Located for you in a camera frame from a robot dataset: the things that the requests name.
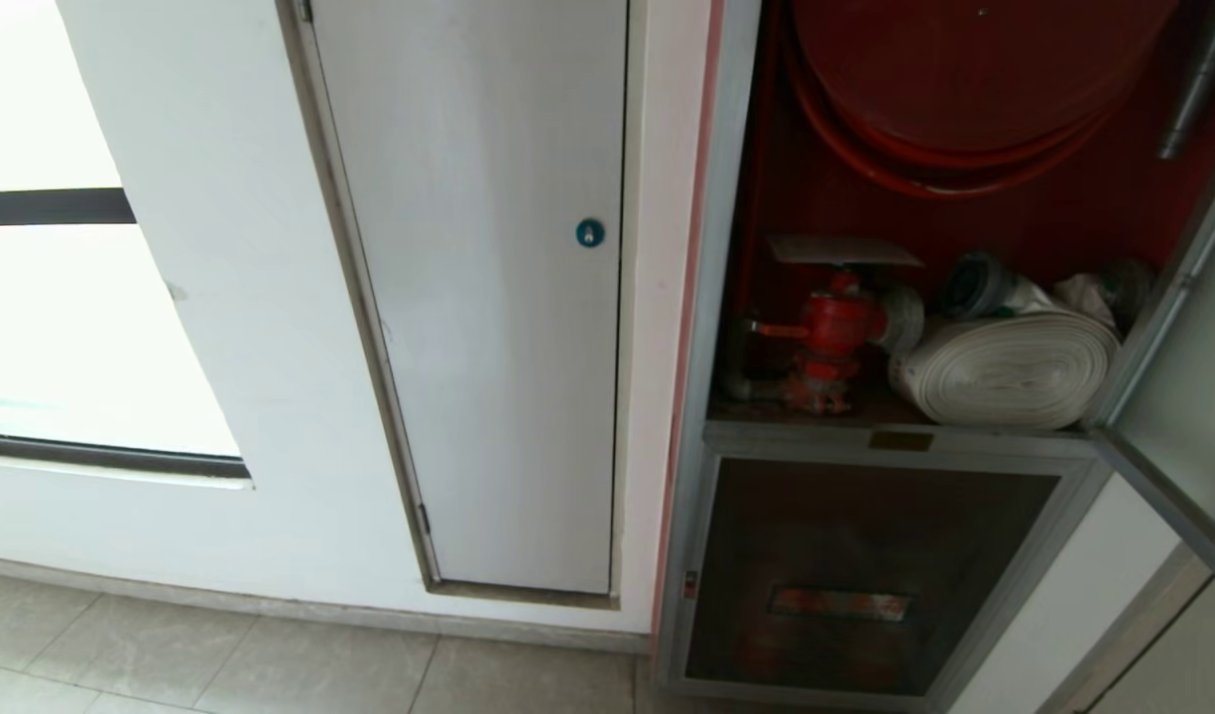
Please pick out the white inspection card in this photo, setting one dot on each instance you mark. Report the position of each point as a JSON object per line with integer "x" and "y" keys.
{"x": 841, "y": 250}

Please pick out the dark glass lower cabinet door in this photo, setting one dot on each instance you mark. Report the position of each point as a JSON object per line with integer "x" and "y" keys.
{"x": 865, "y": 575}

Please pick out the blue round door lock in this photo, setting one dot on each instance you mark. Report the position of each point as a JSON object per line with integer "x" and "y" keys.
{"x": 589, "y": 233}

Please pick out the metal fire hydrant cabinet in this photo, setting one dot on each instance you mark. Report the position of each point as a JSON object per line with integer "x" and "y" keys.
{"x": 736, "y": 198}

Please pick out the white utility access door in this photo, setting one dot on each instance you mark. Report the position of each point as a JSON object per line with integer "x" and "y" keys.
{"x": 488, "y": 327}

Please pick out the window with dark frame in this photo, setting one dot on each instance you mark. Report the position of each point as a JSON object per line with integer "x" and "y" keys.
{"x": 61, "y": 327}

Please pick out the red fire hydrant valve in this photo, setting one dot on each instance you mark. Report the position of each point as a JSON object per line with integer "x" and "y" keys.
{"x": 833, "y": 332}

